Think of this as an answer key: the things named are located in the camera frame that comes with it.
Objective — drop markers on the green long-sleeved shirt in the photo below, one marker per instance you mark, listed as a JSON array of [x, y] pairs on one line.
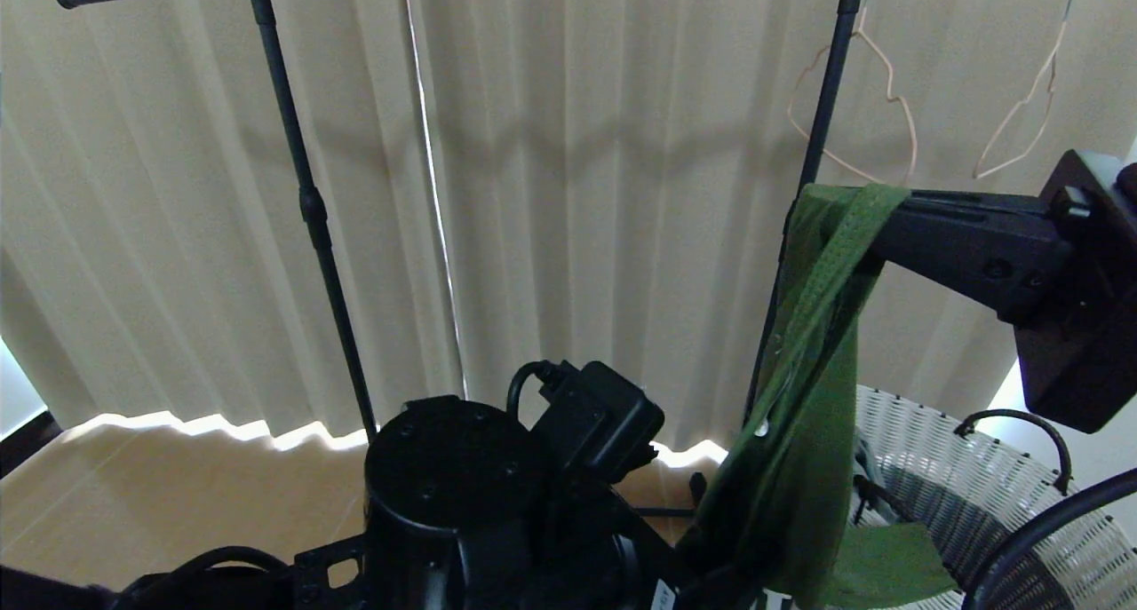
[[799, 468]]

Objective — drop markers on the white laundry basket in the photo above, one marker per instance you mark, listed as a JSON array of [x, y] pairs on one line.
[[942, 468]]

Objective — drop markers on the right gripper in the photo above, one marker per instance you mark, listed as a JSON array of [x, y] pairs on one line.
[[1101, 326]]

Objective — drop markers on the beige curtain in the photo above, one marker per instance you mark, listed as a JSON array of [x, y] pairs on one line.
[[577, 193]]

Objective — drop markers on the pink clothes hanger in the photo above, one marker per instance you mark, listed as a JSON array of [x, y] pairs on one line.
[[1055, 68], [913, 144]]

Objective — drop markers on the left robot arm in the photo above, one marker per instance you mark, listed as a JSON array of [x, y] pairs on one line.
[[453, 486]]

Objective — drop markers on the black clothes rack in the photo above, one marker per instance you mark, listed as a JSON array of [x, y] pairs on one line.
[[311, 210]]

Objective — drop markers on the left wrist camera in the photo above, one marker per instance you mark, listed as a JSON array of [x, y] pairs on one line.
[[595, 415]]

